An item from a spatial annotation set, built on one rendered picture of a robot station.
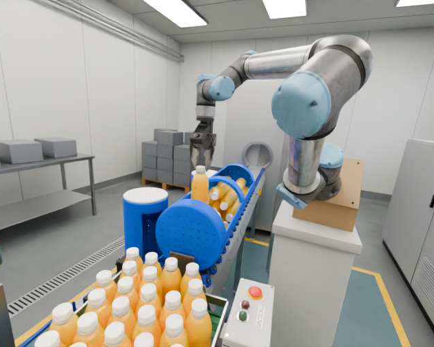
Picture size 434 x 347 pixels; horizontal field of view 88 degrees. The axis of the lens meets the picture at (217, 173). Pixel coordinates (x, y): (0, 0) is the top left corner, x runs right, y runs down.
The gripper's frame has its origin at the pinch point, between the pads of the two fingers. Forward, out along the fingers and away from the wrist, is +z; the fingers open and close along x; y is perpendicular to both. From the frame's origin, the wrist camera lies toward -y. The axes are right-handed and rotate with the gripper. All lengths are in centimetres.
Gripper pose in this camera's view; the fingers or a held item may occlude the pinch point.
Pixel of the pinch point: (200, 168)
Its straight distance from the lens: 91.4
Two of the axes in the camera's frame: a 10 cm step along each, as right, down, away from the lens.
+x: -9.5, -1.3, 2.7
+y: 3.0, -2.2, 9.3
